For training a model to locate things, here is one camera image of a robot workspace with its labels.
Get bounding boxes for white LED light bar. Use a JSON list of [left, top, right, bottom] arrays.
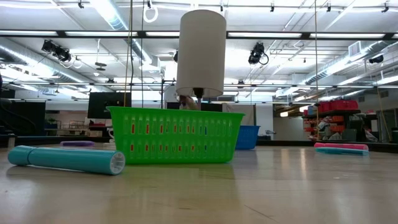
[[227, 32, 303, 39], [309, 32, 386, 39], [64, 30, 138, 37], [0, 30, 58, 36], [145, 30, 180, 37]]

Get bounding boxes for translucent purple marker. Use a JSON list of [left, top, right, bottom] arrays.
[[60, 140, 95, 147]]

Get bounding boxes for dark storage shelf rack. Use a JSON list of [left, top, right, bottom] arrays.
[[302, 99, 362, 142]]

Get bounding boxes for person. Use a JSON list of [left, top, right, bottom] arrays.
[[178, 95, 200, 111]]

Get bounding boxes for black cabinet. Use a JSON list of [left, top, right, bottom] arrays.
[[0, 100, 47, 147]]

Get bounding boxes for black display screen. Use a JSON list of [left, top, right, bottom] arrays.
[[87, 91, 132, 119]]

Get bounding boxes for light blue marker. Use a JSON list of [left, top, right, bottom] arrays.
[[315, 147, 370, 157], [7, 145, 126, 176]]

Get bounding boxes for black hanging camera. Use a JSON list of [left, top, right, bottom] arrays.
[[368, 54, 385, 65], [248, 42, 270, 66], [41, 39, 73, 63]]

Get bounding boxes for pink marker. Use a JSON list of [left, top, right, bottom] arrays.
[[313, 142, 369, 151]]

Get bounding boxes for blue plastic basket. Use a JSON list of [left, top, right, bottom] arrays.
[[235, 124, 261, 151]]

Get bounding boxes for white hanging ring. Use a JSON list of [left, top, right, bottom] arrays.
[[142, 6, 159, 24]]

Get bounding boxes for red storage bin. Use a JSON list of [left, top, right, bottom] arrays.
[[318, 100, 359, 113]]

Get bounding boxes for green plastic basket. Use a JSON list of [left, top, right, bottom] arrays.
[[106, 106, 246, 166]]

